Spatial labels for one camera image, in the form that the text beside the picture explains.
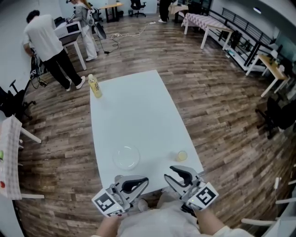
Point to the yellow drink bottle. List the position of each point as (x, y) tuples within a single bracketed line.
[(95, 86)]

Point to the clear glass plate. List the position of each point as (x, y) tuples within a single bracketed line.
[(126, 158)]

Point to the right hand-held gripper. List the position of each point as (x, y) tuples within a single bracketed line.
[(203, 195)]

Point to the beige cloth table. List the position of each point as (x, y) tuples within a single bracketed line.
[(178, 8)]

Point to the person's left forearm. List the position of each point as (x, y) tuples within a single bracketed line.
[(107, 228)]

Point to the checked cloth long table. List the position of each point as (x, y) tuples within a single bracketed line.
[(201, 20)]

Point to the ceiling light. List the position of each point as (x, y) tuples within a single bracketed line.
[(257, 9)]

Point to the person's right forearm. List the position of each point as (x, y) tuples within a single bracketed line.
[(208, 222)]

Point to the black oval panel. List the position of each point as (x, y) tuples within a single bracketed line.
[(100, 31)]

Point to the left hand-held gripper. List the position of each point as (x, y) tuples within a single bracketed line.
[(107, 202)]

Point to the round wooden desk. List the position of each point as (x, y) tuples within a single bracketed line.
[(112, 5)]

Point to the checked cloth side table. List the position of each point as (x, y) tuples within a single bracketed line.
[(10, 157)]

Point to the black office chair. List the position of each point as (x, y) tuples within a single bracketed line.
[(279, 115), (12, 101), (137, 7)]

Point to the green apple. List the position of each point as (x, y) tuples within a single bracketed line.
[(1, 155)]

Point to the wooden desk with white legs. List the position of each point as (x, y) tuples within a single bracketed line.
[(274, 66)]

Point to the red apple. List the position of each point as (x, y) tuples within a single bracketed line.
[(2, 184)]

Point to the black metal railing shelf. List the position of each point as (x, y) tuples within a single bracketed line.
[(245, 27)]

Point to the dark top white-leg table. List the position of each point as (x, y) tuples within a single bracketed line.
[(75, 44)]

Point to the person's white top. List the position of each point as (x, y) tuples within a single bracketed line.
[(162, 222)]

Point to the person's white shoe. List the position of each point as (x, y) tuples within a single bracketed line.
[(142, 204)]

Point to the white microwave oven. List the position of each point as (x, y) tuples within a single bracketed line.
[(69, 29)]

